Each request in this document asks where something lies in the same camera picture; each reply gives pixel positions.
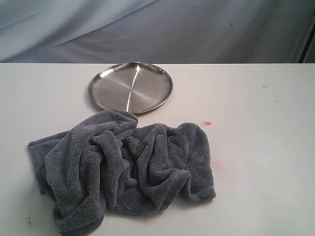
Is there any grey fluffy towel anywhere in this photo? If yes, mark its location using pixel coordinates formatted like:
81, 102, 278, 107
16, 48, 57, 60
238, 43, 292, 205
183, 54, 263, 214
28, 109, 216, 236

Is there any round stainless steel plate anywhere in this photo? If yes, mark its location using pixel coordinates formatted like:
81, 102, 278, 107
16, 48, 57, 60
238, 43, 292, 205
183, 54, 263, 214
88, 62, 173, 115

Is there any grey backdrop cloth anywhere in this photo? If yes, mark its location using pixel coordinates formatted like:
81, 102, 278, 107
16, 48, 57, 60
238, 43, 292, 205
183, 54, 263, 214
0, 0, 315, 63

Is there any black tripod leg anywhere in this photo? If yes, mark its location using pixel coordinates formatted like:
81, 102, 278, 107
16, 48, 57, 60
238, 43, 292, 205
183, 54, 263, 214
298, 24, 315, 63

